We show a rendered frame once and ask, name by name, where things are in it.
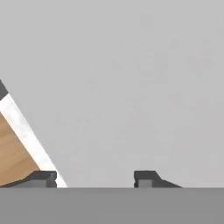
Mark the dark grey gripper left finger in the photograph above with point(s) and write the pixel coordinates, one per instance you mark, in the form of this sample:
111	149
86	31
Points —
40	176

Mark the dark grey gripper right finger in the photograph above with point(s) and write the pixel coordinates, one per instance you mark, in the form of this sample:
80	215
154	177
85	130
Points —
145	175

